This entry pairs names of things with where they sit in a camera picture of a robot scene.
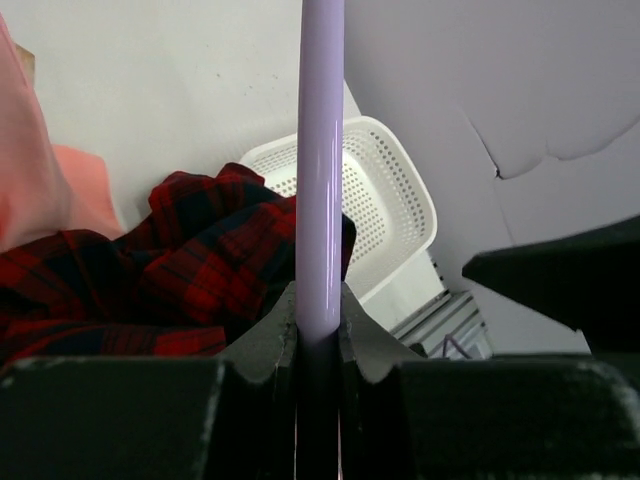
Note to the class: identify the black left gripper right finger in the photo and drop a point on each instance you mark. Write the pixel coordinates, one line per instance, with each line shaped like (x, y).
(403, 416)

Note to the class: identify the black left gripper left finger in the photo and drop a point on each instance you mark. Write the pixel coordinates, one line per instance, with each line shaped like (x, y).
(230, 416)

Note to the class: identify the red plaid skirt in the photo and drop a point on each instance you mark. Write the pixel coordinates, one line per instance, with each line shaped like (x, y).
(210, 260)

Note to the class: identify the purple plastic hanger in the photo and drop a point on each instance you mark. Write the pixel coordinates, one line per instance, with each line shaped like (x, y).
(319, 169)

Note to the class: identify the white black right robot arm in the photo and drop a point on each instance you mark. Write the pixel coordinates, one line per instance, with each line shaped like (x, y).
(588, 282)

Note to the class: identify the pink skirt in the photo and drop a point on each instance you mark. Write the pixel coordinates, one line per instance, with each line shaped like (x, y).
(45, 188)

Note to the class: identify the white perforated plastic basket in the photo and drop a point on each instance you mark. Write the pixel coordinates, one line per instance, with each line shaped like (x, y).
(386, 198)

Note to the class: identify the wooden clothes rack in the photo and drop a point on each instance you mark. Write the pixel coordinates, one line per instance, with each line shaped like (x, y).
(27, 60)

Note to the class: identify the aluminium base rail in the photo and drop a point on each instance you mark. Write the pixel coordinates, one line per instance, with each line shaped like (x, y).
(425, 315)

